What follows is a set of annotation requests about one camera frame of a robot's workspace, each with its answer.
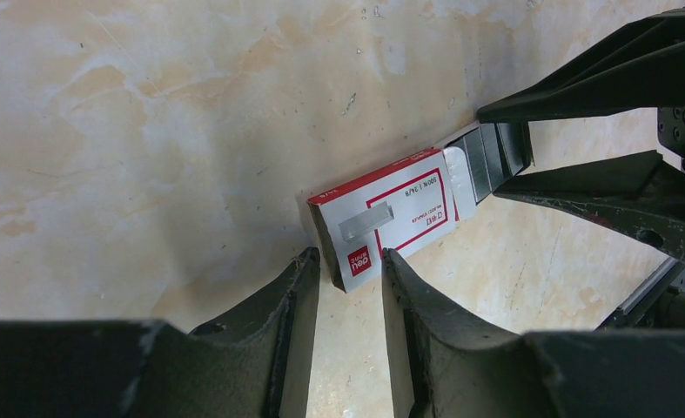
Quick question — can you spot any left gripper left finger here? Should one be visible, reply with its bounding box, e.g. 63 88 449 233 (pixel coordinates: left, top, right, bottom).
0 247 320 417

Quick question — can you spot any red white staple box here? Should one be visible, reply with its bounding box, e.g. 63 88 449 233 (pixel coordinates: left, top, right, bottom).
307 148 460 293

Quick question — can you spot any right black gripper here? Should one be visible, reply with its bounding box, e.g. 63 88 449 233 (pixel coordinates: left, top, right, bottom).
476 8 685 264

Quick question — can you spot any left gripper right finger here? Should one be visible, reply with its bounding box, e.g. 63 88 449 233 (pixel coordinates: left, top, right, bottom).
382 250 685 417

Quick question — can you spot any aluminium frame rail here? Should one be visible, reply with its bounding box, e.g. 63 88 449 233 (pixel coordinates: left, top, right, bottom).
598 258 685 329

